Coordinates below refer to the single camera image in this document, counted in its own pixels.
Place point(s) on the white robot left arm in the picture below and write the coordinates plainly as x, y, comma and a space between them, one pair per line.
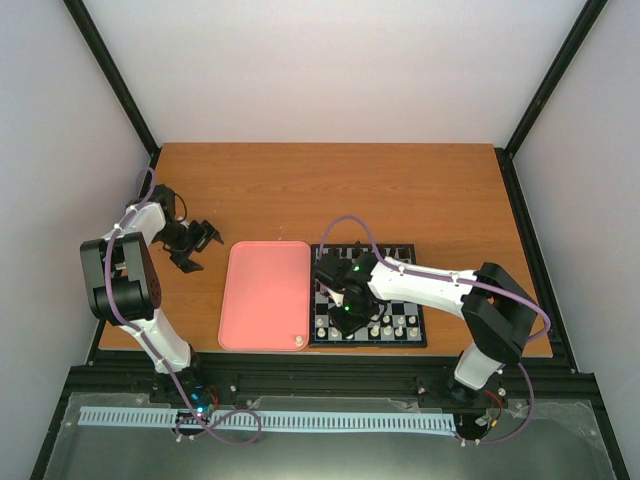
122, 284

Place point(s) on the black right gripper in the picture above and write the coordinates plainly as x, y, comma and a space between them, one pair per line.
348, 327

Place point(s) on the black white chessboard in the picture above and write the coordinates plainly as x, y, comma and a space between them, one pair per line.
397, 324

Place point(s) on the left black frame post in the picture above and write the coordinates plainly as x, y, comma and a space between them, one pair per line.
99, 50

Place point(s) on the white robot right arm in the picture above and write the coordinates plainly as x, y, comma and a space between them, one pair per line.
497, 311

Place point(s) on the black aluminium frame rail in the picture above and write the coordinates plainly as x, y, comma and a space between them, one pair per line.
233, 379

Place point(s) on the pink plastic tray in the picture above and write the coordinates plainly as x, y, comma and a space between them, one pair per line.
266, 300

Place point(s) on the light blue cable duct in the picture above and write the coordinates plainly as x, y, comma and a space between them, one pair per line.
273, 421

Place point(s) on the right black frame post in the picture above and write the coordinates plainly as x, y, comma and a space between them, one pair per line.
573, 41

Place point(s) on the black frame post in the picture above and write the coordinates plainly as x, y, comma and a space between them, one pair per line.
573, 41
99, 50

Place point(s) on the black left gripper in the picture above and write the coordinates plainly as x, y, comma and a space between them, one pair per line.
203, 239

